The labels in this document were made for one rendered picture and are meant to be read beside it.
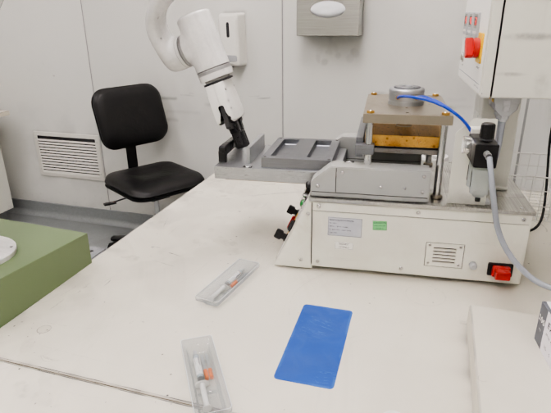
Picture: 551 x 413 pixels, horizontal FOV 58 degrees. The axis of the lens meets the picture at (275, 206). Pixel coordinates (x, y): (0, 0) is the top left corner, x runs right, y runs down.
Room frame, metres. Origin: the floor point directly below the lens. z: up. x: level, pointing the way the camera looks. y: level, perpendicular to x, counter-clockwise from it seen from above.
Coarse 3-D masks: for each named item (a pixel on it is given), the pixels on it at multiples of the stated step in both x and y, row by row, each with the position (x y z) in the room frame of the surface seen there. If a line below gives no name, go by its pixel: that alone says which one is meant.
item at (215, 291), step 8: (240, 264) 1.01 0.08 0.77; (248, 264) 1.01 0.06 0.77; (256, 264) 1.00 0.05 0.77; (224, 272) 0.97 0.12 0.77; (232, 272) 0.97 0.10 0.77; (240, 272) 0.97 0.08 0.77; (248, 272) 0.97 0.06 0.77; (216, 280) 0.93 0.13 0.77; (224, 280) 0.93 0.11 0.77; (232, 280) 0.93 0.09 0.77; (240, 280) 0.93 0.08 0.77; (208, 288) 0.90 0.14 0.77; (216, 288) 0.90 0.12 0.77; (224, 288) 0.90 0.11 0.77; (200, 296) 0.87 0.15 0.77; (208, 296) 0.87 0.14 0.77; (216, 296) 0.87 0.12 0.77
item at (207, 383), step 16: (208, 336) 0.74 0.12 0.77; (192, 352) 0.69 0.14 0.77; (208, 352) 0.69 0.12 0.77; (192, 368) 0.65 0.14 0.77; (208, 368) 0.65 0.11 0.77; (192, 384) 0.61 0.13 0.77; (208, 384) 0.61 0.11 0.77; (224, 384) 0.61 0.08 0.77; (192, 400) 0.58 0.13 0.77; (208, 400) 0.58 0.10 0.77; (224, 400) 0.58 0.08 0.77
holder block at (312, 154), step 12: (276, 144) 1.23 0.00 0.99; (288, 144) 1.28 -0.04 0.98; (300, 144) 1.22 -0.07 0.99; (312, 144) 1.22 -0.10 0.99; (324, 144) 1.26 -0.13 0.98; (336, 144) 1.22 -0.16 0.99; (264, 156) 1.12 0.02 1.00; (276, 156) 1.12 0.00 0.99; (288, 156) 1.17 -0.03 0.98; (300, 156) 1.12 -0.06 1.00; (312, 156) 1.17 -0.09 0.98; (324, 156) 1.17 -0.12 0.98; (336, 156) 1.18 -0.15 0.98; (288, 168) 1.10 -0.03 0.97; (300, 168) 1.09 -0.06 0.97; (312, 168) 1.09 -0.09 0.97
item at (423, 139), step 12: (384, 132) 1.07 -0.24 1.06; (396, 132) 1.07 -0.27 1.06; (408, 132) 1.07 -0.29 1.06; (420, 132) 1.07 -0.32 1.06; (432, 132) 1.07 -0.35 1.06; (384, 144) 1.05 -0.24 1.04; (396, 144) 1.04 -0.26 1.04; (408, 144) 1.04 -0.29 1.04; (420, 144) 1.02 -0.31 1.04; (432, 144) 1.03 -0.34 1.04
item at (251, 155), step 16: (256, 144) 1.20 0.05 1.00; (240, 160) 1.18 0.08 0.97; (256, 160) 1.17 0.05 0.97; (336, 160) 1.17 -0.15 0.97; (224, 176) 1.12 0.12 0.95; (240, 176) 1.11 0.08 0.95; (256, 176) 1.10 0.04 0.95; (272, 176) 1.10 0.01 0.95; (288, 176) 1.09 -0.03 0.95; (304, 176) 1.08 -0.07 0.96
